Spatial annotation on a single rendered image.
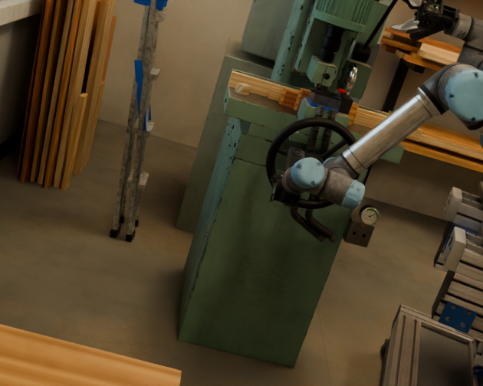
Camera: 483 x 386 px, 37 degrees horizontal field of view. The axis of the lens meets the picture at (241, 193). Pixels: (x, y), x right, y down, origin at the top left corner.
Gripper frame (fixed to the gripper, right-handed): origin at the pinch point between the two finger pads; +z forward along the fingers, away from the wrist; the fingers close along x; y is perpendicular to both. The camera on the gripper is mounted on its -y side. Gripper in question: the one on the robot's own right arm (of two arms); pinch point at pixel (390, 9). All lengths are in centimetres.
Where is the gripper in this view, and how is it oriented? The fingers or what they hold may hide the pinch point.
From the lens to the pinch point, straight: 236.3
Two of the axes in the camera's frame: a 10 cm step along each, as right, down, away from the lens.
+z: -9.6, -2.6, -1.3
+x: -1.9, 8.9, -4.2
